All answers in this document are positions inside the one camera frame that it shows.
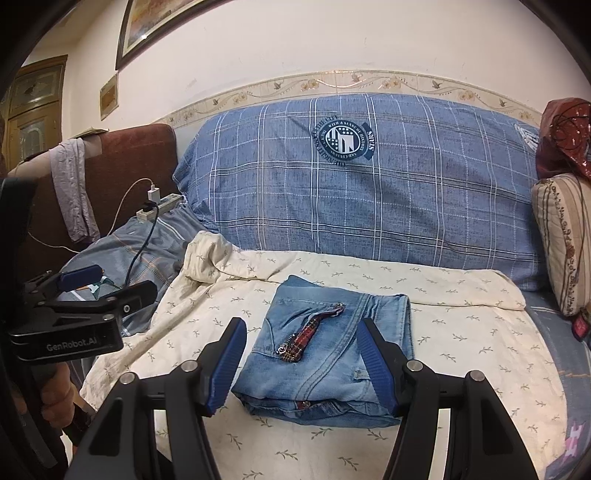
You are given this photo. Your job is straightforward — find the framed wall picture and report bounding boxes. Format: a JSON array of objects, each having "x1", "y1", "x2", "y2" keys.
[{"x1": 115, "y1": 0, "x2": 241, "y2": 71}]

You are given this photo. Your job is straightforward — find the small wall plaque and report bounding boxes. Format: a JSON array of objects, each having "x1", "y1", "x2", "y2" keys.
[{"x1": 99, "y1": 73, "x2": 120, "y2": 118}]

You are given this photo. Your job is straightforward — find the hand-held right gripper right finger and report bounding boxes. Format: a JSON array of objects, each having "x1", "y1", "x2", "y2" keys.
[{"x1": 355, "y1": 318, "x2": 539, "y2": 480}]

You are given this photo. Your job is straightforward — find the cream leaf-print blanket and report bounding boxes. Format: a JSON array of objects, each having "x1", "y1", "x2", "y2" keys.
[{"x1": 79, "y1": 230, "x2": 568, "y2": 480}]

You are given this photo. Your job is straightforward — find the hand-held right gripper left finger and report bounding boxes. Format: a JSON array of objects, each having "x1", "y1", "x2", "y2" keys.
[{"x1": 67, "y1": 318, "x2": 247, "y2": 480}]

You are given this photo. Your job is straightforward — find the grey hanging cloth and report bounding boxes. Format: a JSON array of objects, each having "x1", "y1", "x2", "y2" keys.
[{"x1": 50, "y1": 138, "x2": 101, "y2": 244}]

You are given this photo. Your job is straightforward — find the grey-blue patterned sheet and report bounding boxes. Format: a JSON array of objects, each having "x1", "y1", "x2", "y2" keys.
[{"x1": 522, "y1": 288, "x2": 591, "y2": 480}]

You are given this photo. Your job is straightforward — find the white charging cable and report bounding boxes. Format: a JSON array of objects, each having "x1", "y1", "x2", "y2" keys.
[{"x1": 28, "y1": 179, "x2": 153, "y2": 252}]

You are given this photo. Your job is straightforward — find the blue denim pants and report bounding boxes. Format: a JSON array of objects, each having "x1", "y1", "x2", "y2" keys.
[{"x1": 231, "y1": 274, "x2": 415, "y2": 428}]

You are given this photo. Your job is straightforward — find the wooden cabinet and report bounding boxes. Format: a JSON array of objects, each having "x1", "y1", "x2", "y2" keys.
[{"x1": 0, "y1": 55, "x2": 68, "y2": 178}]

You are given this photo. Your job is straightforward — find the black charging cable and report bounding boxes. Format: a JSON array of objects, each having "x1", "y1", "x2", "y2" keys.
[{"x1": 124, "y1": 199, "x2": 160, "y2": 301}]

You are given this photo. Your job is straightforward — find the blue plaid cushion with emblem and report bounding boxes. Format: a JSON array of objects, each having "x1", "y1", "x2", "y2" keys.
[{"x1": 172, "y1": 93, "x2": 548, "y2": 292}]

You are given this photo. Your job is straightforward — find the beige striped pillow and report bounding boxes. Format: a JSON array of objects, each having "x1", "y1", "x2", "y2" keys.
[{"x1": 531, "y1": 173, "x2": 591, "y2": 318}]

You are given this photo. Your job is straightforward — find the brown sofa armrest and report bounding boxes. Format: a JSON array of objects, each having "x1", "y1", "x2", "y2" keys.
[{"x1": 18, "y1": 124, "x2": 178, "y2": 287}]

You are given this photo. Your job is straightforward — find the white power strip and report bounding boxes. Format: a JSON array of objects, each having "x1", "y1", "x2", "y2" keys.
[{"x1": 136, "y1": 194, "x2": 184, "y2": 221}]

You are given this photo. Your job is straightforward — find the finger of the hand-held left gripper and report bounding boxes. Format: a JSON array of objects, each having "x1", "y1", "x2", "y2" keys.
[
  {"x1": 37, "y1": 281, "x2": 158, "y2": 320},
  {"x1": 28, "y1": 264, "x2": 103, "y2": 296}
]

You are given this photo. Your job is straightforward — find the person's left hand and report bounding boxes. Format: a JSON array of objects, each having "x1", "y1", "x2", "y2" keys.
[{"x1": 39, "y1": 360, "x2": 77, "y2": 423}]

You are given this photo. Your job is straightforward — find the shiny red-brown bag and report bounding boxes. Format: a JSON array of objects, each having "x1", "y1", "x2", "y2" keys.
[{"x1": 536, "y1": 98, "x2": 591, "y2": 181}]

